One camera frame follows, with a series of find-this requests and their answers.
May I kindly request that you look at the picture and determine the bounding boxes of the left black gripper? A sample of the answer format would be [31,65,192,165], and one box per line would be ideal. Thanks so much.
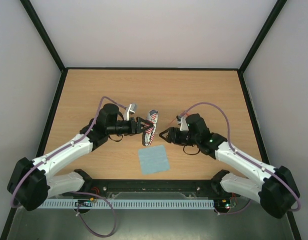
[107,117,153,136]

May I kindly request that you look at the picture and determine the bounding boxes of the flag print glasses case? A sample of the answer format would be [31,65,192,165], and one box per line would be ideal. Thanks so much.
[142,109,159,147]

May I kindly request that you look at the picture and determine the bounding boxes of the light blue cleaning cloth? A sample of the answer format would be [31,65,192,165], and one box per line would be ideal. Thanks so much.
[138,145,170,175]

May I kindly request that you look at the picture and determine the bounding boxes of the red transparent sunglasses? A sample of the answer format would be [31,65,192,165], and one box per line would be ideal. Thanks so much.
[167,115,181,127]

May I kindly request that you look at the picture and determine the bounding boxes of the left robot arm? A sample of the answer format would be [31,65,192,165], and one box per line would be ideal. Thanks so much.
[7,103,154,211]

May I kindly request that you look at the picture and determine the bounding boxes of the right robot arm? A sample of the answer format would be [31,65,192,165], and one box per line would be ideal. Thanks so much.
[159,113,300,219]

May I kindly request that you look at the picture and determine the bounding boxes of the right electronics board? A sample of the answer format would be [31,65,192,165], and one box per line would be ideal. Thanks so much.
[214,197,238,209]

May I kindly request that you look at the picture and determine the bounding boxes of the electronics board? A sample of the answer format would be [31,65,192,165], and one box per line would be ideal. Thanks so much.
[214,197,238,209]
[74,197,97,208]

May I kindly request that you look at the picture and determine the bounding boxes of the left electronics board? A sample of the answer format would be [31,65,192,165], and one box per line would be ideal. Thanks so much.
[74,197,97,208]

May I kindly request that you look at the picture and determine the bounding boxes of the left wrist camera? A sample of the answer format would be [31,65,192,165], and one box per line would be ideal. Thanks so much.
[123,103,137,121]

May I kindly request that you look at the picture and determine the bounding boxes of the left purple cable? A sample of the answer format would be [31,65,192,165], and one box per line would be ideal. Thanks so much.
[10,96,129,237]

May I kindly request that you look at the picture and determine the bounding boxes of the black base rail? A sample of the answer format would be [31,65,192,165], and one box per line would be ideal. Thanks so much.
[61,178,242,198]

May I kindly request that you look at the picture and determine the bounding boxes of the black aluminium frame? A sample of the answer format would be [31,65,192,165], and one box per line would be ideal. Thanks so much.
[0,0,302,240]

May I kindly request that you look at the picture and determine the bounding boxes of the light blue slotted cable duct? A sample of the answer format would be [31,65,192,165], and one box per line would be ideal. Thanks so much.
[39,199,214,210]

